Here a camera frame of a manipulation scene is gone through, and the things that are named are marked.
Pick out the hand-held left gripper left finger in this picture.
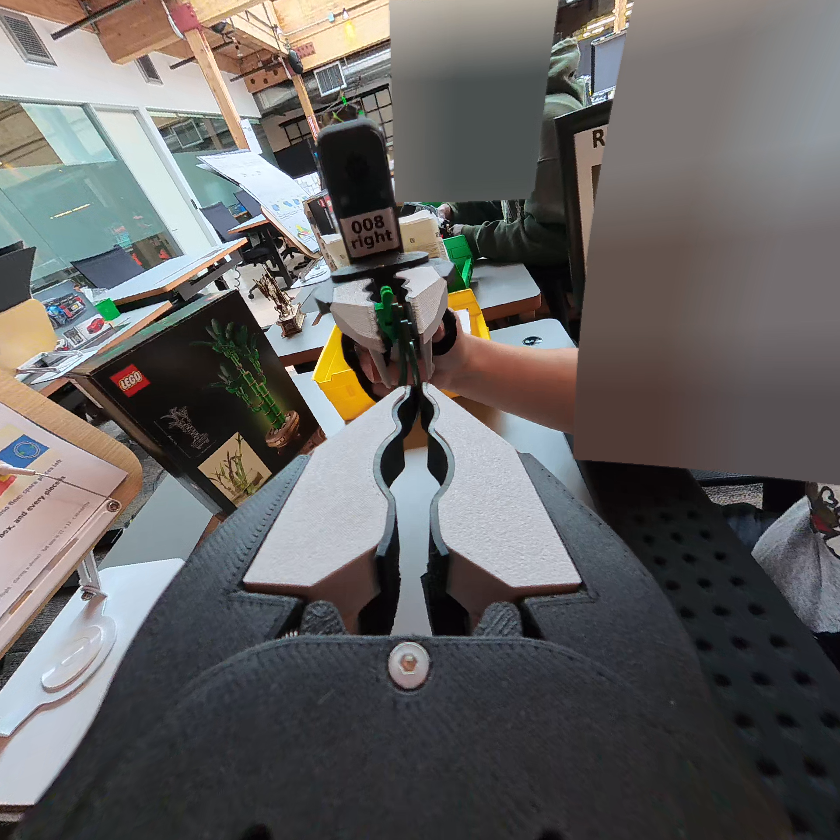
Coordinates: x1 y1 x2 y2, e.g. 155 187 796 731
243 386 403 636

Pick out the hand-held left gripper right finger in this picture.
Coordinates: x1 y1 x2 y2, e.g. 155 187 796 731
423 386 585 636

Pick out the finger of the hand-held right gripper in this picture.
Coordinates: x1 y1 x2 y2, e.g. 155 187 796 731
402 264 452 385
330 277 395 388

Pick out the green toy leaf assembly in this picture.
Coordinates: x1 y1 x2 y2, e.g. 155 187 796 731
374 285 421 389

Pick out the person's right forearm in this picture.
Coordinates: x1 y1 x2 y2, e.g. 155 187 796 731
472 335 580 434

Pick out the black toy set box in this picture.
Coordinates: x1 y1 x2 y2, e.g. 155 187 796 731
69 289 326 516

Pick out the person's right hand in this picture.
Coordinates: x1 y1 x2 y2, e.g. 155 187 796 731
356 328 476 403

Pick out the green plastic bin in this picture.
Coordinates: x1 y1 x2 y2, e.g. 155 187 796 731
443 236 475 290

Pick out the pale printed cardboard box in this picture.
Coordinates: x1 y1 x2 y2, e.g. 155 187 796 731
319 210 447 270

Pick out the brown toy tree model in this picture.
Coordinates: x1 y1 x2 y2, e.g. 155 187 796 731
252 269 307 339

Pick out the yellow plastic bin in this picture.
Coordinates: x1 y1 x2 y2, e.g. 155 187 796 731
311 287 492 421

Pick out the tilted instruction board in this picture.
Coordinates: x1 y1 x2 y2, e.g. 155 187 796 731
197 151 322 260

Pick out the black framed marker sign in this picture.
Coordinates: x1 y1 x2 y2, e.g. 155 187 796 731
554 101 614 342

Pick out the wood edged desk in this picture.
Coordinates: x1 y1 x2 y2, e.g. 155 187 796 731
105 238 249 309

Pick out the white display stand base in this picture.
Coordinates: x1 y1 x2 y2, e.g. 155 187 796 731
0 535 188 809

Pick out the black perforated panel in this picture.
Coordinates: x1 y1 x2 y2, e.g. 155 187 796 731
581 459 840 840

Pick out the printed toy car box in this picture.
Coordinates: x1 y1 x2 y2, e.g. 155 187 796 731
42 294 89 329

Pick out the plywood panel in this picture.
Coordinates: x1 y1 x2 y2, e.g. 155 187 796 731
0 301 59 376

